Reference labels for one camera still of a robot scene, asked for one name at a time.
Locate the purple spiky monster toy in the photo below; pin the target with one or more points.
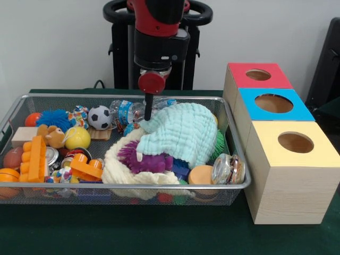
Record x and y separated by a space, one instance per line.
151 162

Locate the brown plush monkey toy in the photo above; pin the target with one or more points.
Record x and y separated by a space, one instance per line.
53 136

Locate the wooden box with three holes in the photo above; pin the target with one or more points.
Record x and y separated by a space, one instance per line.
292 191

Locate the long orange building block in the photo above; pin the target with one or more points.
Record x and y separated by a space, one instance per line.
33 162

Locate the cream knitted cloth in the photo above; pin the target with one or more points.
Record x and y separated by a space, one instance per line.
117 170

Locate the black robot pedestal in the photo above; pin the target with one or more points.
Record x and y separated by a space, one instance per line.
119 66

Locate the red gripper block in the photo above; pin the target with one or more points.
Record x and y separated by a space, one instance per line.
151 83

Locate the mint green waffle cloth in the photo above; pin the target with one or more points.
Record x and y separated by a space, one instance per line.
180 130

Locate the black upright panel on stand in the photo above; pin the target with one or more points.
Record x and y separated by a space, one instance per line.
329 66

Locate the crushed clear plastic bottle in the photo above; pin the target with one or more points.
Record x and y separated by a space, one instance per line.
125 111
166 103

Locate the yellow smiley face ball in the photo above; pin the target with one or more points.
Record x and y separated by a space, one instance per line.
78 139

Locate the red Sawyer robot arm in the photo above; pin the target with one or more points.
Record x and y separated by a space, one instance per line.
159 45

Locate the small black white soccer ball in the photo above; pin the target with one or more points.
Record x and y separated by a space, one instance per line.
99 117

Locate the dark green table cloth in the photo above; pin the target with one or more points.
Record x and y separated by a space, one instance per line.
132 231

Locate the blue spiky rubber ball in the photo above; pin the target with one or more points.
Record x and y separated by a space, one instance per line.
51 118

